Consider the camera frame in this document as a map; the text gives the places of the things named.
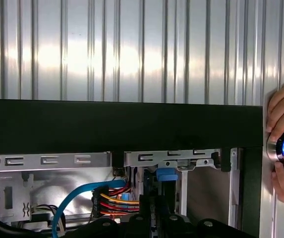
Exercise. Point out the black open PC case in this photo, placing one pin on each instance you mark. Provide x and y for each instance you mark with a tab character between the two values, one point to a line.
107	124

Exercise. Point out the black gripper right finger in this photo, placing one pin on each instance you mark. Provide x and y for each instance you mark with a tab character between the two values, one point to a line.
176	228

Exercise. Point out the metal disk bay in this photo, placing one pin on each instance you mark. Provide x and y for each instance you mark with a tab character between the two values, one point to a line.
184	193

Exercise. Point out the person's hand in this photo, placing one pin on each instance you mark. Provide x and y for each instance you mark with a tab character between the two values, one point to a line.
283	106

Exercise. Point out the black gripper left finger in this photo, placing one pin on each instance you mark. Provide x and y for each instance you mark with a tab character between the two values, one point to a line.
139	228

